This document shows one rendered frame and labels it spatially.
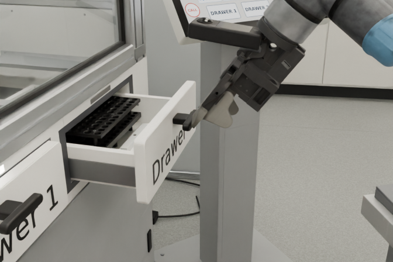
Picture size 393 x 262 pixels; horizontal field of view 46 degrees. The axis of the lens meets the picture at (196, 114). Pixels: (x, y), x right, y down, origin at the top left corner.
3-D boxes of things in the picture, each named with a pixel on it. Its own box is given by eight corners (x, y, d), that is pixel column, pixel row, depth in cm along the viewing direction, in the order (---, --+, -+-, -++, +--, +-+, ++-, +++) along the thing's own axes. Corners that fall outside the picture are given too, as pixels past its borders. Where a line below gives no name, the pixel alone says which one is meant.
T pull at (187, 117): (200, 116, 83) (200, 108, 82) (188, 133, 76) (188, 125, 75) (181, 113, 83) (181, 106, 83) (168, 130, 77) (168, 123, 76)
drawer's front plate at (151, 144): (196, 130, 96) (196, 79, 92) (147, 206, 70) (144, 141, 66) (188, 128, 96) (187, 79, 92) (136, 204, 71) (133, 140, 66)
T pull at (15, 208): (44, 201, 57) (43, 191, 57) (7, 237, 51) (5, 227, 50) (19, 197, 58) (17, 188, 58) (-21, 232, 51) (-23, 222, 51)
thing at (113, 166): (185, 126, 94) (185, 97, 92) (140, 190, 72) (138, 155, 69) (15, 107, 104) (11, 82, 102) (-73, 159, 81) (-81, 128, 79)
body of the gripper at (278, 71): (254, 116, 72) (305, 57, 66) (210, 82, 71) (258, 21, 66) (261, 99, 78) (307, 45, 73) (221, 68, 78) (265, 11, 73)
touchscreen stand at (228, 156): (326, 296, 162) (367, 3, 123) (219, 353, 141) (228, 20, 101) (241, 223, 202) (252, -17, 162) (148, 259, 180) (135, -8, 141)
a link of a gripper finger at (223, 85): (207, 113, 72) (241, 69, 69) (199, 107, 72) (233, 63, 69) (211, 106, 76) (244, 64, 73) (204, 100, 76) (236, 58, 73)
